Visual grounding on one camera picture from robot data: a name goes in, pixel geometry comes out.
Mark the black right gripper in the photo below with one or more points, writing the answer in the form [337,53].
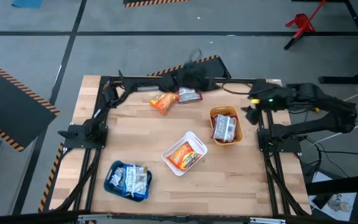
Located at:
[269,93]

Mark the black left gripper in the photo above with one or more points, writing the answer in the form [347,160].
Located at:
[194,79]

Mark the red Maruchan ramen packet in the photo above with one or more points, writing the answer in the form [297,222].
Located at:
[190,95]
[225,128]

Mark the blue Maruchan ramen packet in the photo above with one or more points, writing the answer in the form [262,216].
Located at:
[117,176]
[135,182]

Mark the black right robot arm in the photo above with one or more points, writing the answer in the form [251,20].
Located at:
[337,115]

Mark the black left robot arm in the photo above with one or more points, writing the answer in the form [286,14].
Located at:
[129,84]

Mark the orange Maruchan ramen packet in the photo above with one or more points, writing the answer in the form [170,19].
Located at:
[183,156]
[163,102]

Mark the black hazard-striped platform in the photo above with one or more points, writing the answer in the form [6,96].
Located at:
[216,67]
[154,2]

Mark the yellow plastic bin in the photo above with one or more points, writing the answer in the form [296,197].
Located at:
[224,109]

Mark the white plastic bin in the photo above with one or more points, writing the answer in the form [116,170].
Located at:
[191,137]

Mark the red metal stand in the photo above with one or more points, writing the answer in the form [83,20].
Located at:
[301,23]

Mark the white printed paper sheet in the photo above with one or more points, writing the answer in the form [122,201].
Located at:
[340,202]

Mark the dark blue plastic bin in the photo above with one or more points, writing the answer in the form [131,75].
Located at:
[108,183]

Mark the yellow black hazard tape strip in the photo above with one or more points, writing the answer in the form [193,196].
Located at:
[51,174]

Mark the blue floor mat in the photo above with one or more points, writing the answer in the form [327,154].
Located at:
[26,3]

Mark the large black hazard-striped board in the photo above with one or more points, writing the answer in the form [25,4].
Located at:
[11,102]

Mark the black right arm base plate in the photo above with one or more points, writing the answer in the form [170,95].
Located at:
[291,145]

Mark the black aluminium table frame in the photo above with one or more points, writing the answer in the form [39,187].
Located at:
[272,186]

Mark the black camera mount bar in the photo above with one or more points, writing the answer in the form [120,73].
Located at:
[179,218]

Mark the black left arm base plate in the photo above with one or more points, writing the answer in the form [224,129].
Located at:
[73,137]

